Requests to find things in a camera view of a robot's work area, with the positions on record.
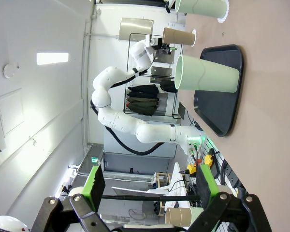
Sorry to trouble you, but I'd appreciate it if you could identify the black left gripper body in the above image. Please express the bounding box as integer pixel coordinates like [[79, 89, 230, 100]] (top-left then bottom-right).
[[151, 38, 165, 52]]

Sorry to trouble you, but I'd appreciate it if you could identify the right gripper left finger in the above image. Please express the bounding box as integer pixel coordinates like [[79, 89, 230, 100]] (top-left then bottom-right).
[[30, 165, 112, 232]]

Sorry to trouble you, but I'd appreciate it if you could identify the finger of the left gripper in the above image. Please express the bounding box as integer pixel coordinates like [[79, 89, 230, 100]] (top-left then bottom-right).
[[163, 44, 178, 53]]

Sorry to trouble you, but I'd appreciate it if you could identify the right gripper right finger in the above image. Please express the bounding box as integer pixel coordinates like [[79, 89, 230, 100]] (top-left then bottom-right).
[[188, 163, 273, 232]]

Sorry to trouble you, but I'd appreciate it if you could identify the brown plastic cup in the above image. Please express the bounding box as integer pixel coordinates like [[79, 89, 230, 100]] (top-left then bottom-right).
[[162, 27, 196, 46]]

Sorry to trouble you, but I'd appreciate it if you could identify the pale green plastic cup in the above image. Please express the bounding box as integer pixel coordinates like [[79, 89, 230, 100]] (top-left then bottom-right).
[[174, 54, 240, 94], [175, 0, 229, 21]]

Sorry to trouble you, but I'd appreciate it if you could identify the spare pale green cup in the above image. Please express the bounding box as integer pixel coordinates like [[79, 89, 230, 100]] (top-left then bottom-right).
[[190, 207, 205, 222]]

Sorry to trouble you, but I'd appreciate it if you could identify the white upright panel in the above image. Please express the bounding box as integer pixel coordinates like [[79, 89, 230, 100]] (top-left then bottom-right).
[[169, 162, 187, 208]]

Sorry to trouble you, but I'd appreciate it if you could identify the dark hanging bag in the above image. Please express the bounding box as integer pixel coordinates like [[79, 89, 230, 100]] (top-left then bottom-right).
[[159, 81, 178, 93]]

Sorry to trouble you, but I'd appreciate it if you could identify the spare brown cup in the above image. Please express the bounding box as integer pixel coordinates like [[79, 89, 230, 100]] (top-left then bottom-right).
[[164, 207, 193, 224]]

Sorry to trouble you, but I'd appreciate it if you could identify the white tilted board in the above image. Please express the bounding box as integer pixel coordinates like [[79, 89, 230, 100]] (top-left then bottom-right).
[[111, 186, 170, 197]]

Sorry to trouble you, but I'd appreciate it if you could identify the black stand pole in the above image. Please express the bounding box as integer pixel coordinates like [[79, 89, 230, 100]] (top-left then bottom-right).
[[101, 194, 201, 202]]

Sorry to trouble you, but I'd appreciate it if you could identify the black folded jacket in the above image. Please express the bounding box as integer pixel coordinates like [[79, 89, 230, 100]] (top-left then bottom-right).
[[127, 84, 160, 94]]

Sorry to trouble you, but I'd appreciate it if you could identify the wooden crate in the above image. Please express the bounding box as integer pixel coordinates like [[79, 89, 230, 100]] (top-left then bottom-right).
[[154, 172, 173, 189]]

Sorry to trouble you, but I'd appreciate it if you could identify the grey metal cabinet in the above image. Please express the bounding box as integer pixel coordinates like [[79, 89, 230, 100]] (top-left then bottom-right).
[[102, 152, 177, 174]]

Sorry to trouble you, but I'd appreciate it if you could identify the olive brown folded jacket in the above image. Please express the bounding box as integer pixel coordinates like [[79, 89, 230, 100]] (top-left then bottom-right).
[[125, 93, 160, 103]]

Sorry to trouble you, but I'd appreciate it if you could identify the black box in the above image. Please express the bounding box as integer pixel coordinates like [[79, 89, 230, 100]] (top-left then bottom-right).
[[177, 102, 186, 120]]

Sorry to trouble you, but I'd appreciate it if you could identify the dark green folded jacket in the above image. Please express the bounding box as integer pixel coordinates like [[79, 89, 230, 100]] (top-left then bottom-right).
[[125, 101, 160, 116]]

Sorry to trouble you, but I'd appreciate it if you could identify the black plastic serving tray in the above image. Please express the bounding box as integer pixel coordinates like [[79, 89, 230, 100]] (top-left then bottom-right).
[[193, 44, 245, 138]]

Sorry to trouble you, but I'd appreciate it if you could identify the rectangular ceiling light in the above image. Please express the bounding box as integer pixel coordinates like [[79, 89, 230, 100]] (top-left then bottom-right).
[[36, 52, 69, 65]]

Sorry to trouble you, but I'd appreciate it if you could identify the white ceiling access panel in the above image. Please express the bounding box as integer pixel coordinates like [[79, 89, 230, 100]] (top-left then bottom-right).
[[0, 88, 25, 135]]

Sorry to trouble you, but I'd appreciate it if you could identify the round white smoke detector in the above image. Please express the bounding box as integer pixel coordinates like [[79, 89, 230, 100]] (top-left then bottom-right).
[[2, 62, 15, 78]]

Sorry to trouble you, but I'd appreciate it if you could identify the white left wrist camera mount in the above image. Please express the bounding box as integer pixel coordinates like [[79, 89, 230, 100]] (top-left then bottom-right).
[[145, 34, 158, 47]]

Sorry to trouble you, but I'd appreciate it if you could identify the small steel wall panel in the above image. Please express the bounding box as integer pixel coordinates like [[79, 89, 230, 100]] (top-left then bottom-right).
[[150, 66, 176, 84], [152, 49, 174, 64]]

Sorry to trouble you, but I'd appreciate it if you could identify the white wall box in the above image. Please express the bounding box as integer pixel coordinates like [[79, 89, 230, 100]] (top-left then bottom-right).
[[168, 22, 186, 31]]

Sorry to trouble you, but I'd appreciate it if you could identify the large steel wall panel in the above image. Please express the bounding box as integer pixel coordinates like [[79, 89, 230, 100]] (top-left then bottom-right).
[[119, 17, 154, 42]]

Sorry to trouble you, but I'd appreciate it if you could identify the black wire clothes rack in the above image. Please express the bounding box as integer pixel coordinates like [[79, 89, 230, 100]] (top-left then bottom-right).
[[122, 32, 184, 119]]

